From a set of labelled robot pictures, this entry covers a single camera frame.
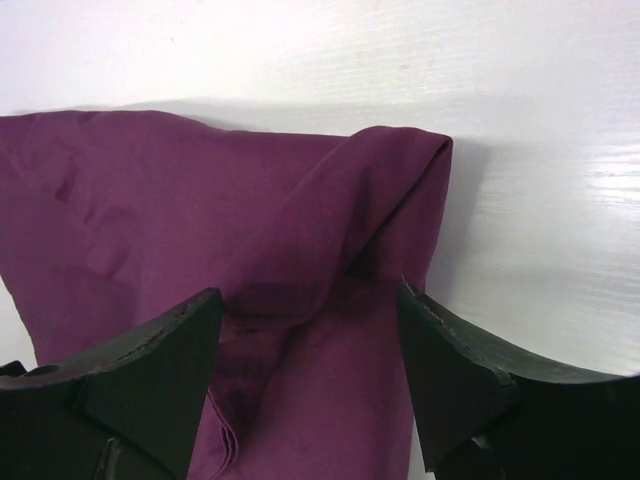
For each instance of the purple surgical drape cloth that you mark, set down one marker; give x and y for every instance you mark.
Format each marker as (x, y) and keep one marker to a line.
(109, 219)

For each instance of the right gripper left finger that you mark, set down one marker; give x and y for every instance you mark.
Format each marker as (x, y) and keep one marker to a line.
(128, 408)

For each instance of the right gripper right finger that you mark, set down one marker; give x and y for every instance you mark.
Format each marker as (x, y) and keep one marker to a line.
(487, 409)

